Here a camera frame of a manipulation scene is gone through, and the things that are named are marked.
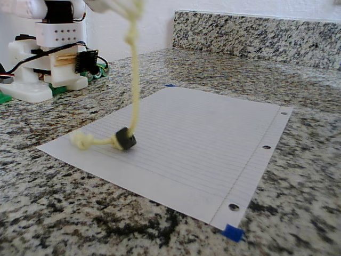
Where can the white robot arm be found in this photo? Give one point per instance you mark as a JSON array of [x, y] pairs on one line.
[[61, 33]]

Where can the black controller board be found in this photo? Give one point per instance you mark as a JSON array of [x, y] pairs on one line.
[[85, 61]]

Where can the blue tape piece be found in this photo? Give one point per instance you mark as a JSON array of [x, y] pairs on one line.
[[232, 232], [169, 85]]

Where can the green table clamp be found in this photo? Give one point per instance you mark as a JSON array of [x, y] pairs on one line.
[[59, 90], [4, 98]]

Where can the granite backsplash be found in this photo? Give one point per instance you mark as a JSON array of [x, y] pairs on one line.
[[266, 37]]

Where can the lined paper sheet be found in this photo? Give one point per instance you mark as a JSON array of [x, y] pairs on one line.
[[186, 160]]

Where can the green silver round object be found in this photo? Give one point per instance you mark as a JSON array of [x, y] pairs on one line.
[[102, 72]]

